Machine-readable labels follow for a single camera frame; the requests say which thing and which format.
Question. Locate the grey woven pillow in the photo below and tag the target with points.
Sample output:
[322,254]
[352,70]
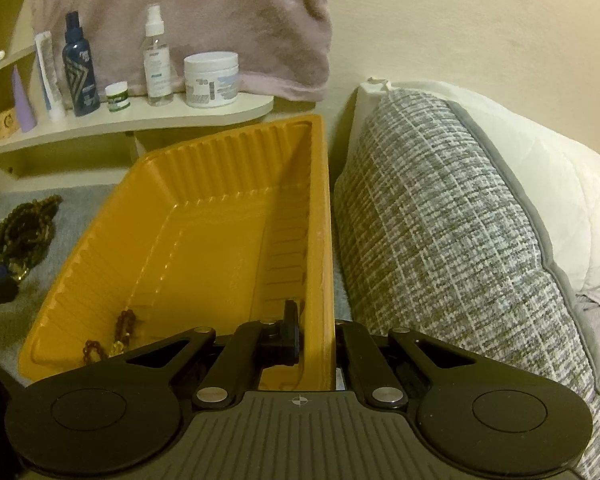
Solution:
[436,233]

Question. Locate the dark blue bottle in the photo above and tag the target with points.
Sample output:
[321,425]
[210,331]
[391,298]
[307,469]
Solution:
[79,68]

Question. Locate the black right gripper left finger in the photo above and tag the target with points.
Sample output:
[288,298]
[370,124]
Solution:
[242,357]

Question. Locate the small cardboard box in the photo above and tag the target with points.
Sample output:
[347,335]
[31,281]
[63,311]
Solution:
[8,123]

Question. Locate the cream corner shelf unit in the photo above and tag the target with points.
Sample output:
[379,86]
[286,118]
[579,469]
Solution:
[96,148]

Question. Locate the mauve hanging towel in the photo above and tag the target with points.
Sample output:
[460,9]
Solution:
[282,45]

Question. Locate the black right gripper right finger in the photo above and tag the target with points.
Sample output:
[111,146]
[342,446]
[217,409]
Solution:
[365,369]

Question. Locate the white blue tube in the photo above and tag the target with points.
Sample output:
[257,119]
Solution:
[54,103]

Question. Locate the lilac tube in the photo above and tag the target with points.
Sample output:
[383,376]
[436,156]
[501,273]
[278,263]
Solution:
[24,112]

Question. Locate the small green-label jar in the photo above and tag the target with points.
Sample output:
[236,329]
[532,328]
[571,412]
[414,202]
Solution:
[117,95]

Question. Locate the clear spray bottle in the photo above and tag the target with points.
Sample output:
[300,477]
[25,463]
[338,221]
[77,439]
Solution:
[156,59]

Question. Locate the white quilted pillow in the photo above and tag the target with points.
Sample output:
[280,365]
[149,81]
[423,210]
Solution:
[560,176]

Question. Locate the orange plastic tray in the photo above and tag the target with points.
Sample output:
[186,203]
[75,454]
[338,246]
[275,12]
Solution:
[216,231]

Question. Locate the white cream jar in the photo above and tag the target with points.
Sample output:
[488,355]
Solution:
[211,79]

